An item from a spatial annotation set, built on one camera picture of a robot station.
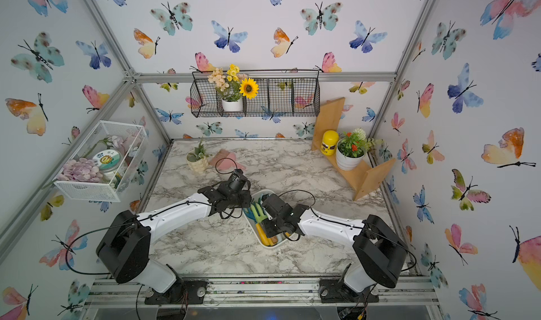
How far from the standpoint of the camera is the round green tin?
655 millimetres

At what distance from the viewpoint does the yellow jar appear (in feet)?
3.27

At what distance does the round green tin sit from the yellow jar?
0.81 m

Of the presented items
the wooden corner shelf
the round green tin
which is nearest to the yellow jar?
the wooden corner shelf
